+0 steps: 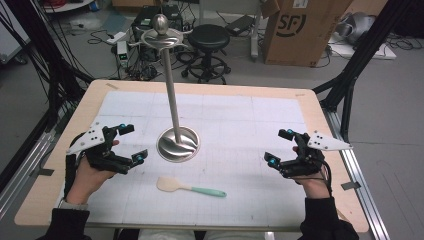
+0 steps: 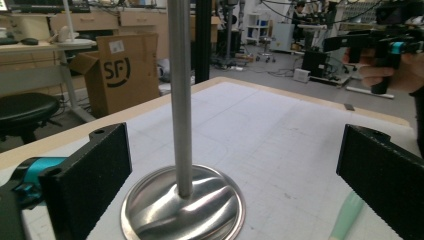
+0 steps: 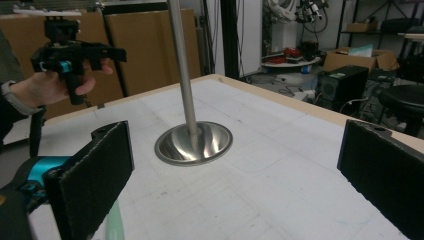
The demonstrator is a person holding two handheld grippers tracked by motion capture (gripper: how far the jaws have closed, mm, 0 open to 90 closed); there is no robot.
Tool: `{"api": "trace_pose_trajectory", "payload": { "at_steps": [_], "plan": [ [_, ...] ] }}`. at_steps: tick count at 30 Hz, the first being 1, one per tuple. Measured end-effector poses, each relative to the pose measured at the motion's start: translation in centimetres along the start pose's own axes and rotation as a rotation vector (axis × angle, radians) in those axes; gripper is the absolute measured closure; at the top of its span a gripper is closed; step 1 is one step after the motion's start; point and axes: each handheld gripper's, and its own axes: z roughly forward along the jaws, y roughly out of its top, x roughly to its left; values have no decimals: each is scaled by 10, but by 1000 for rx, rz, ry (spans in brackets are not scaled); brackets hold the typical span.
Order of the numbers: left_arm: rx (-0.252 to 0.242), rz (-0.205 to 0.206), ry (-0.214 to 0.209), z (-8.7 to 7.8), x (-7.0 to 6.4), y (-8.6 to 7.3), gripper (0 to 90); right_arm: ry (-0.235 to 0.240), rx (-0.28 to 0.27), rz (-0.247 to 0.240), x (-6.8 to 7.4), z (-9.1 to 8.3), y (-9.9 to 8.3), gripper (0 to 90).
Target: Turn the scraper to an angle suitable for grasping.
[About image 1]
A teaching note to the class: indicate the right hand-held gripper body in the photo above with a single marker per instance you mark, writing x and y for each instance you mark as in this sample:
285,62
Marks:
305,160

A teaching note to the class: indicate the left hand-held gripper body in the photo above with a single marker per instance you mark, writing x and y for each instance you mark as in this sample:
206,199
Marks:
100,156

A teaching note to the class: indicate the metal utensil stand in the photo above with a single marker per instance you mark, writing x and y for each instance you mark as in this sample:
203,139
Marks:
171,93

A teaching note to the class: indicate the person's left hand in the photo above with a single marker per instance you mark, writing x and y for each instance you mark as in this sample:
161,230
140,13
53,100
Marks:
87,181

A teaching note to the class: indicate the person's right hand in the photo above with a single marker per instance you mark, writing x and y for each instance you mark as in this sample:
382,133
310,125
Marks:
315,186

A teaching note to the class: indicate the grey tape piece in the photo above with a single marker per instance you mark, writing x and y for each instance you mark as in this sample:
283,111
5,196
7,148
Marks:
45,172
350,185

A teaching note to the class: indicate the white grid mat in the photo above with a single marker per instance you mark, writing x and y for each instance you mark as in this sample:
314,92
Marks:
233,116

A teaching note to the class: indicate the white device with green display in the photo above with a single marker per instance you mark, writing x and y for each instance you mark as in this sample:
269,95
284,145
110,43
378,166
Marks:
122,51

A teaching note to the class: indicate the white power strip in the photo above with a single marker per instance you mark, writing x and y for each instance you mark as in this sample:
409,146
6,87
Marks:
116,37

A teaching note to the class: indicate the large cardboard box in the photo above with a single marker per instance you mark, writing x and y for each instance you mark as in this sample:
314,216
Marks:
300,43

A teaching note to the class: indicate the white table leg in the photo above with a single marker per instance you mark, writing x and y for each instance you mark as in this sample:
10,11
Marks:
256,33

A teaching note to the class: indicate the black computer case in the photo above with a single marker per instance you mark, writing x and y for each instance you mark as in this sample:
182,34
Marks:
143,20

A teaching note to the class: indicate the black flat device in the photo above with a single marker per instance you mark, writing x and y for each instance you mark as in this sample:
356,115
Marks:
240,25

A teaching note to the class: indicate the black round stool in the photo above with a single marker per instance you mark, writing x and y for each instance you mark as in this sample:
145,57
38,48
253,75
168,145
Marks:
208,37

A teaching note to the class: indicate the white flat board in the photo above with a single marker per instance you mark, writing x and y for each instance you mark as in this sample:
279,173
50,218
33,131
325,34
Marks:
383,51

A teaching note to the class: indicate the grey rounded machine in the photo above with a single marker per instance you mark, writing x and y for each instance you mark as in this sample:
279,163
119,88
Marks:
355,26

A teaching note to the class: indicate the aluminium rail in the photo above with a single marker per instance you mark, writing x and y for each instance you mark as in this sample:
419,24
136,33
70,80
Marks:
360,173
23,173

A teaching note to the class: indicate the black metal frame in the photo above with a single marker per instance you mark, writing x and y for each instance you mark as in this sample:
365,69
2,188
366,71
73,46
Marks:
353,66
56,66

